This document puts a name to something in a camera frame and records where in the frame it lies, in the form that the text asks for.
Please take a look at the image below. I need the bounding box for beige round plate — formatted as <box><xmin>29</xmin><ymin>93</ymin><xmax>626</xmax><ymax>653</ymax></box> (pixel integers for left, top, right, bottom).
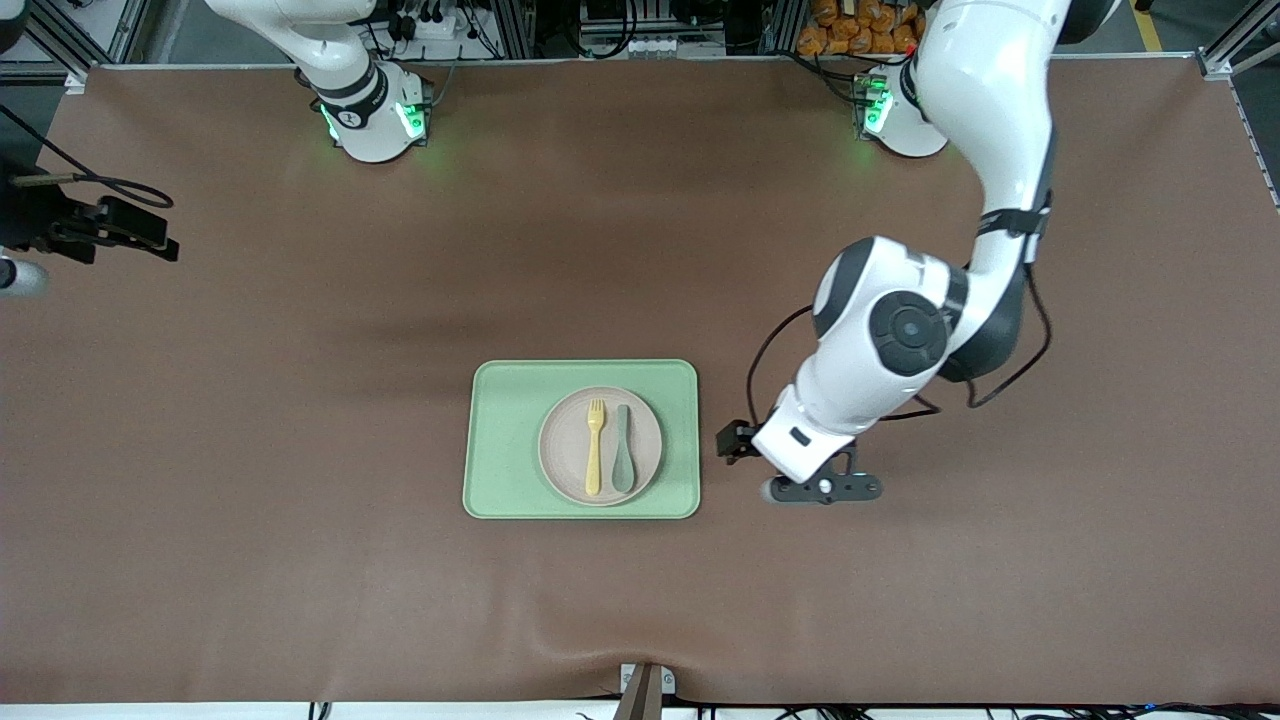
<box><xmin>538</xmin><ymin>387</ymin><xmax>665</xmax><ymax>508</ymax></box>

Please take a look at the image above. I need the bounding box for light green rectangular tray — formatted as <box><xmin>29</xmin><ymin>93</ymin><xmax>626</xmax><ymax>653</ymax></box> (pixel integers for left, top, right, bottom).
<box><xmin>462</xmin><ymin>359</ymin><xmax>702</xmax><ymax>521</ymax></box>

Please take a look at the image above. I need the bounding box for pile of orange packets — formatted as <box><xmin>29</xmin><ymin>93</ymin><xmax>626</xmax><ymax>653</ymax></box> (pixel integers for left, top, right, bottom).
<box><xmin>796</xmin><ymin>0</ymin><xmax>931</xmax><ymax>58</ymax></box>

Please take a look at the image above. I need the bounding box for aluminium frame profile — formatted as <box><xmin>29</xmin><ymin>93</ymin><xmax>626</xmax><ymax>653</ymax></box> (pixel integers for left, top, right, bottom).
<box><xmin>0</xmin><ymin>0</ymin><xmax>93</xmax><ymax>93</ymax></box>
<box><xmin>1195</xmin><ymin>0</ymin><xmax>1280</xmax><ymax>81</ymax></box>

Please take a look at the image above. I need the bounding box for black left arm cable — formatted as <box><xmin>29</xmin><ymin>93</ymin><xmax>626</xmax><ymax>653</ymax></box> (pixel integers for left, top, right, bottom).
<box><xmin>746</xmin><ymin>262</ymin><xmax>1054</xmax><ymax>431</ymax></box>

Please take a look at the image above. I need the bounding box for yellow plastic fork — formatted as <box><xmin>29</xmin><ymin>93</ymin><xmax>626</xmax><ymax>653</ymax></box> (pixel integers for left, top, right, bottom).
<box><xmin>585</xmin><ymin>400</ymin><xmax>608</xmax><ymax>497</ymax></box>

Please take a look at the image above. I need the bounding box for grey-green plastic spoon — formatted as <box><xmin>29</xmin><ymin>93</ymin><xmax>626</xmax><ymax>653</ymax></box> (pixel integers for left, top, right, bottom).
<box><xmin>611</xmin><ymin>404</ymin><xmax>637</xmax><ymax>495</ymax></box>

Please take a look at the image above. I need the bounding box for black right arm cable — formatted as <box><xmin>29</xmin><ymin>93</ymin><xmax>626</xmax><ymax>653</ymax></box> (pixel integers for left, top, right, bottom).
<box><xmin>0</xmin><ymin>103</ymin><xmax>175</xmax><ymax>211</ymax></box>

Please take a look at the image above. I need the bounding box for metal table edge clamp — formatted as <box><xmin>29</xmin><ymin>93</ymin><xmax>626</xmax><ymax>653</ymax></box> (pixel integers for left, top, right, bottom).
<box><xmin>612</xmin><ymin>662</ymin><xmax>678</xmax><ymax>720</ymax></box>

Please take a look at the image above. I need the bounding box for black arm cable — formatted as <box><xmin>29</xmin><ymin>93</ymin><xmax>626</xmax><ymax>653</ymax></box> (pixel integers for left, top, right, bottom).
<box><xmin>0</xmin><ymin>103</ymin><xmax>175</xmax><ymax>211</ymax></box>
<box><xmin>746</xmin><ymin>262</ymin><xmax>1054</xmax><ymax>431</ymax></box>

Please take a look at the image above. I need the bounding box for brown table cloth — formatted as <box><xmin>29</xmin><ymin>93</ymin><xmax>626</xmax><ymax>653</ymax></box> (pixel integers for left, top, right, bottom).
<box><xmin>0</xmin><ymin>55</ymin><xmax>1280</xmax><ymax>707</ymax></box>

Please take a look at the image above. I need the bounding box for white power strip with plugs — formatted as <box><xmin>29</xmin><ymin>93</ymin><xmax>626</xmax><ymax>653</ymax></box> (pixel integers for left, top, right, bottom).
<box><xmin>390</xmin><ymin>8</ymin><xmax>473</xmax><ymax>43</ymax></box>

